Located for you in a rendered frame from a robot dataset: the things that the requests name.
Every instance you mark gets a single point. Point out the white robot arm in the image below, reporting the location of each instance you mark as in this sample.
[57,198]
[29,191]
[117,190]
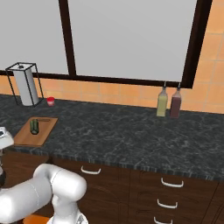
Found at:
[35,194]

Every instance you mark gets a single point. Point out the green cucumber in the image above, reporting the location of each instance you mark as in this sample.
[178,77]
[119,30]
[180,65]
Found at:
[34,127]

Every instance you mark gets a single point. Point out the wooden cutting board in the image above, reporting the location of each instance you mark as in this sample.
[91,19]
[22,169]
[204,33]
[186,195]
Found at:
[27,138]

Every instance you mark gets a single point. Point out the yellow-green sauce bottle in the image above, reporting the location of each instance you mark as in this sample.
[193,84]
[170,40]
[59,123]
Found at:
[162,105]

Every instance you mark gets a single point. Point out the small red cup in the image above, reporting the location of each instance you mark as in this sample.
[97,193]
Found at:
[50,101]

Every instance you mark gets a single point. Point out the dark red sauce bottle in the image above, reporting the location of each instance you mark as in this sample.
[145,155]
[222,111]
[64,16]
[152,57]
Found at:
[175,106]

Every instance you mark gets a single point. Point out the dark framed window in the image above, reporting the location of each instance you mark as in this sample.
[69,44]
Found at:
[131,38]

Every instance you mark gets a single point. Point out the dark wood drawer front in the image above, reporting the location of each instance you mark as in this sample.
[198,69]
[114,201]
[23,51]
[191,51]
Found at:
[143,202]
[140,218]
[145,182]

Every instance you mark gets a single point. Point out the dark wood cupboard door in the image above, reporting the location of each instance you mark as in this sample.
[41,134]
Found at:
[215,204]
[108,192]
[23,166]

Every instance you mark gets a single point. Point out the white paper towel roll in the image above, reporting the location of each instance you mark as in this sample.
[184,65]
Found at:
[26,87]

